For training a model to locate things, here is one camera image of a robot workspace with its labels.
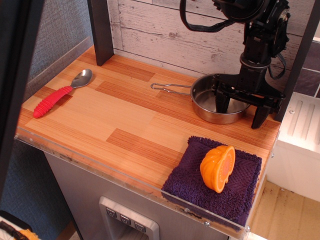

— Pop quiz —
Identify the red handled metal spoon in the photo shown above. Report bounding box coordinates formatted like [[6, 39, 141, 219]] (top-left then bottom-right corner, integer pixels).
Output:
[[33, 69, 93, 118]]

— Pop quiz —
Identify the silver toy fridge cabinet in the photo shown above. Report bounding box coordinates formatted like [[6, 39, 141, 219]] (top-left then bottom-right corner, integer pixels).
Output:
[[45, 153, 227, 240]]

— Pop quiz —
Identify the orange plastic pumpkin half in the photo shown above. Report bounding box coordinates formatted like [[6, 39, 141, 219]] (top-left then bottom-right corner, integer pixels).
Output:
[[200, 145, 236, 194]]

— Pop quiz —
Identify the dark right shelf post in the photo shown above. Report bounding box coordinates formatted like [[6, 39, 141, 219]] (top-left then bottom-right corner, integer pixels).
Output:
[[273, 0, 320, 122]]

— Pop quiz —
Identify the dark left shelf post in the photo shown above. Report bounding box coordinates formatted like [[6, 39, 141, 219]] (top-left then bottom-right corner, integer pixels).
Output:
[[87, 0, 114, 66]]

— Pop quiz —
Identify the orange toy bottom left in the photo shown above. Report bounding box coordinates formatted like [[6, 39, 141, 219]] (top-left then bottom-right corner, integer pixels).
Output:
[[0, 221, 40, 240]]

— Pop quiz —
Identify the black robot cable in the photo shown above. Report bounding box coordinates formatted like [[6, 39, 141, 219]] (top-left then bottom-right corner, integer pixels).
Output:
[[179, 0, 287, 81]]

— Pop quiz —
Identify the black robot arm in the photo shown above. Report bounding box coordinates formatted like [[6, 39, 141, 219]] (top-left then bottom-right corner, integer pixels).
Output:
[[213, 0, 290, 129]]

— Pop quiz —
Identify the clear acrylic table guard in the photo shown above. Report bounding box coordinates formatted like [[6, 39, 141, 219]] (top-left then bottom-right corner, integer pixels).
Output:
[[15, 47, 280, 240]]

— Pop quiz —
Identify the white toy sink unit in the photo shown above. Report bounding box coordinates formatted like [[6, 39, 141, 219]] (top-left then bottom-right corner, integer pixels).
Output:
[[265, 37, 320, 203]]

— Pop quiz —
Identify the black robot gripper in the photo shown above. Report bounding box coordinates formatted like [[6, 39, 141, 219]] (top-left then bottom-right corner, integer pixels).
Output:
[[214, 61, 285, 129]]

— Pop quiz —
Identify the stainless steel pot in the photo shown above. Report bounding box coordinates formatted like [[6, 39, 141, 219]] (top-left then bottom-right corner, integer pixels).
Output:
[[150, 74, 250, 125]]

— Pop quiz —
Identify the dark shelf post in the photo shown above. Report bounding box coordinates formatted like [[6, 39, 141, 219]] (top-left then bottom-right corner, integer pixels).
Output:
[[273, 0, 320, 122], [87, 0, 114, 66]]

